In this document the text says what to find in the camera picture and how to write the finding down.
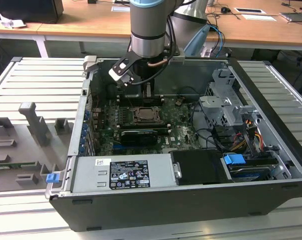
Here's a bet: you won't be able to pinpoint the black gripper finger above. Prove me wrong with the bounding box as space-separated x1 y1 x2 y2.
141 81 157 101

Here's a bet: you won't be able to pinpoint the silver CPU plate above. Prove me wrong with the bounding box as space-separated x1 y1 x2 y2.
138 109 159 120

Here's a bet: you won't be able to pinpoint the black CPU socket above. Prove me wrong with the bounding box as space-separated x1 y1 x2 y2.
131 105 166 125

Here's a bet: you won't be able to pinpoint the black RAM stick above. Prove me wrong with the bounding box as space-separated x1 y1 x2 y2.
118 94 164 106
118 121 171 130

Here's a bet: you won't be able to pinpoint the black graphics card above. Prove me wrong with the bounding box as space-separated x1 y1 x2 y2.
119 128 159 147

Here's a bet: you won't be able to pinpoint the green motherboard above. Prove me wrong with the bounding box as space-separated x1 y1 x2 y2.
92 96 204 156

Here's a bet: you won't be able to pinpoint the grey case latch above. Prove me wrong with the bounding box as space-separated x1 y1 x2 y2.
83 55 99 73

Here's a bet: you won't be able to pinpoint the pale blue teach pendant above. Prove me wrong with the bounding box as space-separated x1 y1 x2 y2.
184 24 211 57

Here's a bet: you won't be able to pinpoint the small white adapter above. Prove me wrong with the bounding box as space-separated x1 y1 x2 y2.
200 46 213 58

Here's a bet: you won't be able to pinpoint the metal drive cage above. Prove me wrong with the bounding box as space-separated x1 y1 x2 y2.
198 68 261 131

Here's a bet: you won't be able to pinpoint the wooden desk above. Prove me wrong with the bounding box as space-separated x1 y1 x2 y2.
0 0 302 60

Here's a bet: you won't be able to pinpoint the black plastic shroud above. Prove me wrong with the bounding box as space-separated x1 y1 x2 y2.
171 149 233 186

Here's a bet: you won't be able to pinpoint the grey power supply unit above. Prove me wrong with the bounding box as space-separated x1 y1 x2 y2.
72 152 181 193

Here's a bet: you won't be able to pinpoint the blue disk carrier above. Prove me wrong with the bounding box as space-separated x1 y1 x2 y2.
222 153 273 183

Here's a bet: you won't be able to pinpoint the black open PC case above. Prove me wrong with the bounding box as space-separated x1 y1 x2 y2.
45 55 302 233

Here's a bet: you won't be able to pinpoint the white paper sheet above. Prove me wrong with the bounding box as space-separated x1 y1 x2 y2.
241 14 278 22

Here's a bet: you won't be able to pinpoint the blue plastic latch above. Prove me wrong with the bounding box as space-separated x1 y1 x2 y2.
46 172 60 184

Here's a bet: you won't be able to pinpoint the black computer box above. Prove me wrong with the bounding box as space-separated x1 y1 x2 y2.
0 0 64 24

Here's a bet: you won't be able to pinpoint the grey parts rack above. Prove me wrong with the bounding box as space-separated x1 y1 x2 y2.
0 101 75 193

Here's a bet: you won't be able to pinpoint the crumpled white paper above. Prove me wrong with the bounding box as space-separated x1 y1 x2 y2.
0 13 26 29

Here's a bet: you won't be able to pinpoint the green RAM stick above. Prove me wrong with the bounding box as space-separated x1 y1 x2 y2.
0 161 38 170

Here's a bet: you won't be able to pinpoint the grey laptop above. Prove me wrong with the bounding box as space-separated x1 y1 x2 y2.
279 11 302 25

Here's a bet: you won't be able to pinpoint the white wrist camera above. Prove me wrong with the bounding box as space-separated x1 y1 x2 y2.
108 52 136 87

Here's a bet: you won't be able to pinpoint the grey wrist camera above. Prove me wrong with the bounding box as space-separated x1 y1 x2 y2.
169 48 185 63

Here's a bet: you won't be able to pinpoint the desk cable grommet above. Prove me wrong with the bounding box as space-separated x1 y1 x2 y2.
111 5 131 13
234 7 266 15

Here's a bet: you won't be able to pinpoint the blue cable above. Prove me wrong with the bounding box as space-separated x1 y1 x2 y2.
210 23 225 55

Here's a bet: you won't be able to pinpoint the yellow and red wires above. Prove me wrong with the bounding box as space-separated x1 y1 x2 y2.
230 132 264 151

